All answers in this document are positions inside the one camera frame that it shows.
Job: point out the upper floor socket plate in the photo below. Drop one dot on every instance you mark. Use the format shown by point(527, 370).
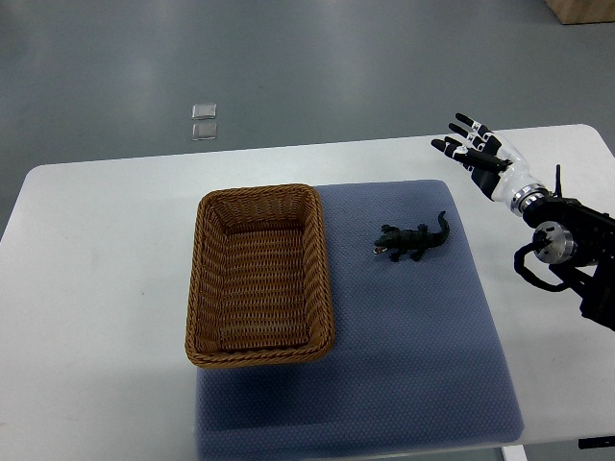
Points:
point(204, 111)

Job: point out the floor socket plate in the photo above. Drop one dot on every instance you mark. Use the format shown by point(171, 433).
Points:
point(205, 130)
point(204, 111)

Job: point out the white table leg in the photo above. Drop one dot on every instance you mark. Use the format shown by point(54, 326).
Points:
point(514, 453)

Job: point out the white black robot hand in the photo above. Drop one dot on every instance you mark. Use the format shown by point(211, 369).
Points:
point(496, 167)

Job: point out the brown wicker basket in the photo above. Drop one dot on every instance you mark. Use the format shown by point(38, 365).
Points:
point(259, 290)

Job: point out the lower floor socket plate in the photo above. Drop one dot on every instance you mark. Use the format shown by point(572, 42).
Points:
point(205, 130)

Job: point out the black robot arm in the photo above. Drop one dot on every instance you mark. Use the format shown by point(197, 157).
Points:
point(577, 244)

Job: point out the wooden box corner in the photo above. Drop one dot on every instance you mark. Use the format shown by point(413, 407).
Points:
point(580, 12)

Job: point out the dark toy crocodile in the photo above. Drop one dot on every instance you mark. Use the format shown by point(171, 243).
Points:
point(414, 242)

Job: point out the blue grey mat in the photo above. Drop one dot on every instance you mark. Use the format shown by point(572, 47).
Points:
point(417, 362)

